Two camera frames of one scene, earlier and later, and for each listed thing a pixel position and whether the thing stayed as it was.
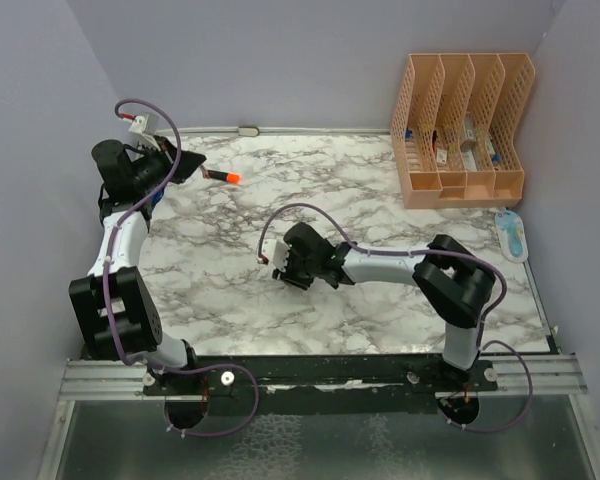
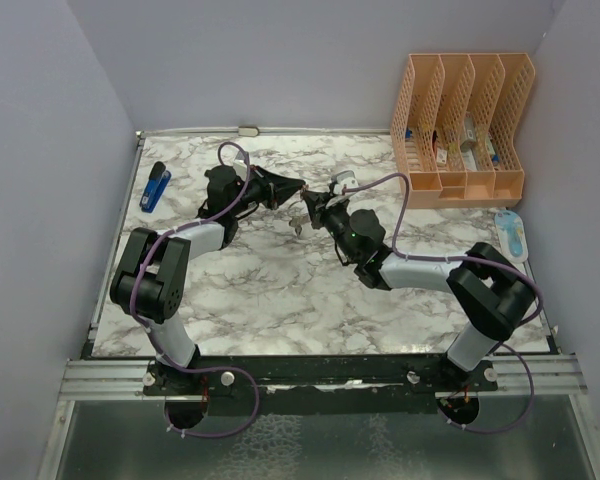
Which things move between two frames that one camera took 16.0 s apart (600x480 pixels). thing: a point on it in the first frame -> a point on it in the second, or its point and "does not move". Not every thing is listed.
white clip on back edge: (248, 130) does not move
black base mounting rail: (318, 384) does not move
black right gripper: (288, 275) -> (333, 203)
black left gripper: (165, 151) -> (277, 189)
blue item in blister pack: (512, 236) does not move
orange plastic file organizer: (455, 129) does not move
